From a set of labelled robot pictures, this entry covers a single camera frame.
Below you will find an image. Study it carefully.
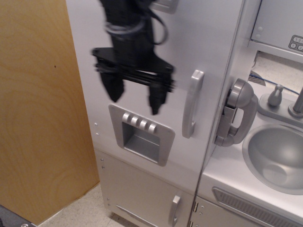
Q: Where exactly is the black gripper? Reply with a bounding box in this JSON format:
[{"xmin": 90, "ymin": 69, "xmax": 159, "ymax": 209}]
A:
[{"xmin": 92, "ymin": 32, "xmax": 175, "ymax": 115}]

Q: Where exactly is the grey fridge door handle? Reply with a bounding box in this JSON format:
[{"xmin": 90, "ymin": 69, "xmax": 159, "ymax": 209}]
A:
[{"xmin": 182, "ymin": 70, "xmax": 204, "ymax": 139}]

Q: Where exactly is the white toy fridge door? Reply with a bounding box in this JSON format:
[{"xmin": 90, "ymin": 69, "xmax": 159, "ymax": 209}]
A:
[{"xmin": 66, "ymin": 0, "xmax": 244, "ymax": 194}]

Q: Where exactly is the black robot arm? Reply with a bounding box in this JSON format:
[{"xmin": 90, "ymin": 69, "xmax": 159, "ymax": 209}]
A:
[{"xmin": 92, "ymin": 0, "xmax": 174, "ymax": 115}]

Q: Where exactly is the grey ice dispenser panel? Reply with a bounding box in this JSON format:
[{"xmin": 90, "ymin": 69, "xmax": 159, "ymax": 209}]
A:
[{"xmin": 108, "ymin": 104, "xmax": 175, "ymax": 166}]

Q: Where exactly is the grey toy telephone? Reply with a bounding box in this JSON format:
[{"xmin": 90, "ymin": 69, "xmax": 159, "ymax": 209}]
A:
[{"xmin": 214, "ymin": 79, "xmax": 258, "ymax": 147}]

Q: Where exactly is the white lower freezer door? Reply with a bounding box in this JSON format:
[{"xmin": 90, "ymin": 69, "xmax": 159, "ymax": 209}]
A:
[{"xmin": 95, "ymin": 150, "xmax": 194, "ymax": 227}]

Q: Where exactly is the plywood board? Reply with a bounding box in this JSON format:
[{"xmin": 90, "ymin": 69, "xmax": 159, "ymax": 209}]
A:
[{"xmin": 0, "ymin": 0, "xmax": 98, "ymax": 224}]

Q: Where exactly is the grey toy faucet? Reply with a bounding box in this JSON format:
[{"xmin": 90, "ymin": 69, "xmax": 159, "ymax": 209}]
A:
[{"xmin": 258, "ymin": 84, "xmax": 303, "ymax": 128}]

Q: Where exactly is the grey toy sink basin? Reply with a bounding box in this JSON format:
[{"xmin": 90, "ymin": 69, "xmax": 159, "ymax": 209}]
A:
[{"xmin": 242, "ymin": 124, "xmax": 303, "ymax": 195}]

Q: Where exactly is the white toy kitchen cabinet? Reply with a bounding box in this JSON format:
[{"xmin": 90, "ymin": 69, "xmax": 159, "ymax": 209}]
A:
[{"xmin": 192, "ymin": 0, "xmax": 303, "ymax": 227}]

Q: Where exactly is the toy microwave with keypad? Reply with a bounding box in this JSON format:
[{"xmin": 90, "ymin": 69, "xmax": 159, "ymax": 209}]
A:
[{"xmin": 249, "ymin": 0, "xmax": 303, "ymax": 63}]

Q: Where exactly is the black equipment base corner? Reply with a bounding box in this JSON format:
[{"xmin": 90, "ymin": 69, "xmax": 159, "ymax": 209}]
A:
[{"xmin": 0, "ymin": 205, "xmax": 36, "ymax": 227}]

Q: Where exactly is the blue cable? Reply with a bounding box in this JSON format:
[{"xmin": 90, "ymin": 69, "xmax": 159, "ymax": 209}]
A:
[{"xmin": 249, "ymin": 74, "xmax": 301, "ymax": 96}]

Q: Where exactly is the grey lower door handle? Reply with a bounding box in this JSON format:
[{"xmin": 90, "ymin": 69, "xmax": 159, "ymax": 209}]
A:
[{"xmin": 168, "ymin": 195, "xmax": 181, "ymax": 227}]

